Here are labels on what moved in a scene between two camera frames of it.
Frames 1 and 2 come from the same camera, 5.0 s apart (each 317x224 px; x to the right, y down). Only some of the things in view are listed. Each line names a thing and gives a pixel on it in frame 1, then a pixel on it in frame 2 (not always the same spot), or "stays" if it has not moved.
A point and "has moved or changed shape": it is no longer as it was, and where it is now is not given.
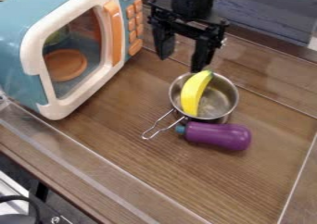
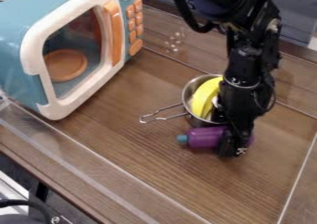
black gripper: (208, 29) -> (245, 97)
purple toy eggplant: (219, 135) has moved or changed shape
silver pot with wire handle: (217, 103) -> (184, 107)
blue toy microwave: (66, 39) stays
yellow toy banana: (193, 90) -> (205, 95)
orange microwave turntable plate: (66, 64) stays
